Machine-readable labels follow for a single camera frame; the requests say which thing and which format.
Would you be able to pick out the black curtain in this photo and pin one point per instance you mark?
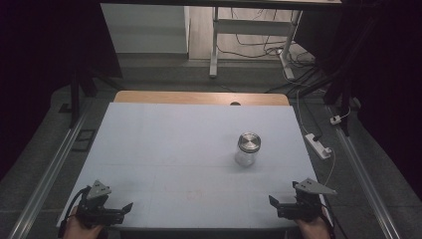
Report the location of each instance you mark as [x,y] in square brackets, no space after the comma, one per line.
[33,49]
[391,66]

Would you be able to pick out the white power strip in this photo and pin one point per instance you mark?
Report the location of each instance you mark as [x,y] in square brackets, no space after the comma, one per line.
[316,146]

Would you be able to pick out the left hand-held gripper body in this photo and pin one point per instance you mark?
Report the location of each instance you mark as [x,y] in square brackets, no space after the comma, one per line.
[96,212]

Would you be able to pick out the clear glass jar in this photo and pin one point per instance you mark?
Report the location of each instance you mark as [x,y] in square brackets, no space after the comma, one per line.
[245,158]

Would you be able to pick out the black metal stand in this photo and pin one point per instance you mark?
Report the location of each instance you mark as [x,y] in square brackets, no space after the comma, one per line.
[345,99]
[74,99]

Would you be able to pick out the small white adapter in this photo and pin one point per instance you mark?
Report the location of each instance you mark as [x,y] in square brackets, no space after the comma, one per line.
[335,119]

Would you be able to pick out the person's right hand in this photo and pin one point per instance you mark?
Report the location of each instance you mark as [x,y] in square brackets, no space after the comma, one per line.
[315,229]

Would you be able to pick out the white desk frame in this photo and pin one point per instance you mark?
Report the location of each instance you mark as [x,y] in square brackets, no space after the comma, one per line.
[252,27]

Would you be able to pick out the silver metal jar lid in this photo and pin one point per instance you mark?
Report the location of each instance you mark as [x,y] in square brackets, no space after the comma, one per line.
[249,142]

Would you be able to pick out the aluminium floor rail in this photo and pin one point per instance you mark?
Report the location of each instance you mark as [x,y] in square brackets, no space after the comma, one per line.
[365,179]
[49,179]

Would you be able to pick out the white panel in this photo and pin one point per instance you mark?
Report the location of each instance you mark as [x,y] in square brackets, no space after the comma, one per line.
[142,30]

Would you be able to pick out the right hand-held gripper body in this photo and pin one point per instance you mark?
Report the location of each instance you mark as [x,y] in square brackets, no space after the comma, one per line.
[303,209]

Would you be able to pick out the person's left hand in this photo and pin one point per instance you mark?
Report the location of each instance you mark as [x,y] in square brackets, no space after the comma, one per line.
[78,230]

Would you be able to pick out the wooden table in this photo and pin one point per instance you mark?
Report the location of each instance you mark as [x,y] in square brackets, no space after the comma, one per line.
[182,98]

